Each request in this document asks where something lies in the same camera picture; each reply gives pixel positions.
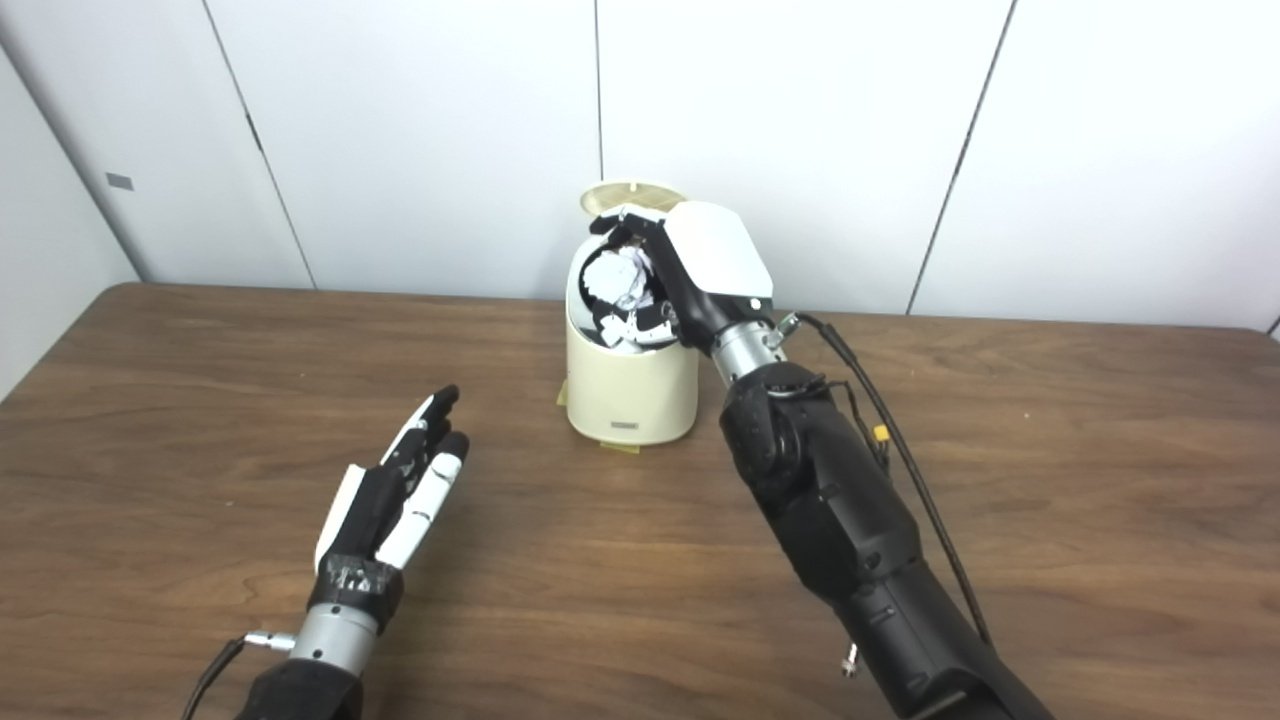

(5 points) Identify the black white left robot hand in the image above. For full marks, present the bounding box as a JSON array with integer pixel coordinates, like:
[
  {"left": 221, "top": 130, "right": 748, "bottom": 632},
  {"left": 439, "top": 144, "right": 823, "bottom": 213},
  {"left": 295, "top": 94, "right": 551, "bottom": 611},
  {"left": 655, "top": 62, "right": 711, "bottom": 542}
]
[{"left": 305, "top": 385, "right": 471, "bottom": 636}]

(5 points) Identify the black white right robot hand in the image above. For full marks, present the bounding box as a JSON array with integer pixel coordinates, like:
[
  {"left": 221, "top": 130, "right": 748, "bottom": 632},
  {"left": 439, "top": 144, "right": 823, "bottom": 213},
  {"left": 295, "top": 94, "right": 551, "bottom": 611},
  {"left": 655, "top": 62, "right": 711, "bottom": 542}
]
[{"left": 588, "top": 200, "right": 776, "bottom": 351}]

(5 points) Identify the white paper ball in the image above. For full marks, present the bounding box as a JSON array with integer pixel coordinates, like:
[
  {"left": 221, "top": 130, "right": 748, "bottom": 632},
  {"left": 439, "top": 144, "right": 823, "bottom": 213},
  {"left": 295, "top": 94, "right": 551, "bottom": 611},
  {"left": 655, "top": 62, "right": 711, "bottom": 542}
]
[{"left": 583, "top": 248, "right": 656, "bottom": 313}]

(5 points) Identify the round cream bin lid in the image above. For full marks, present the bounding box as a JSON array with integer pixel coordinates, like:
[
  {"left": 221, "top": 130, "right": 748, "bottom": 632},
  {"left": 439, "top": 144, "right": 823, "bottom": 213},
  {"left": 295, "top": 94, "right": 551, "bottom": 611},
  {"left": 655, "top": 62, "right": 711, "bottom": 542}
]
[{"left": 580, "top": 181, "right": 689, "bottom": 219}]

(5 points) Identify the cream-colored bin body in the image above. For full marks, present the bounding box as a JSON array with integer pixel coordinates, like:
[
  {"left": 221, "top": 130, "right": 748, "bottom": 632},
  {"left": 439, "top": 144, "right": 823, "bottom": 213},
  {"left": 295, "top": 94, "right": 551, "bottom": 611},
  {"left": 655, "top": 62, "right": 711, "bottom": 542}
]
[{"left": 564, "top": 235, "right": 701, "bottom": 446}]

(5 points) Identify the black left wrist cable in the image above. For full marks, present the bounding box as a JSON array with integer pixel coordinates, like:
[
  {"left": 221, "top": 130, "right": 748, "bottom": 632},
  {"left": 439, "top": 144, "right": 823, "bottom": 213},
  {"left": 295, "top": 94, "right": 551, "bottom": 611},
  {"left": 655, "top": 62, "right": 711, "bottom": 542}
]
[{"left": 180, "top": 630, "right": 296, "bottom": 720}]

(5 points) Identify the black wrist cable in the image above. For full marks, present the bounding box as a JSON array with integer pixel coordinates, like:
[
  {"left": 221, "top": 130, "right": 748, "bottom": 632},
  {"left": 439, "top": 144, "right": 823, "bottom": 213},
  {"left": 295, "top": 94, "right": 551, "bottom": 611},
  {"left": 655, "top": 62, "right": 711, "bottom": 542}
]
[
  {"left": 180, "top": 630, "right": 296, "bottom": 720},
  {"left": 780, "top": 312, "right": 993, "bottom": 646}
]

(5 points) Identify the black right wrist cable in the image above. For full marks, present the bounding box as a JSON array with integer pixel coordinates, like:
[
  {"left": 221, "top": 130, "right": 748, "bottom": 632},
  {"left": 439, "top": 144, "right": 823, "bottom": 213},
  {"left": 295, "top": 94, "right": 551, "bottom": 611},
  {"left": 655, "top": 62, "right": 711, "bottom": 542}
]
[{"left": 780, "top": 312, "right": 993, "bottom": 646}]

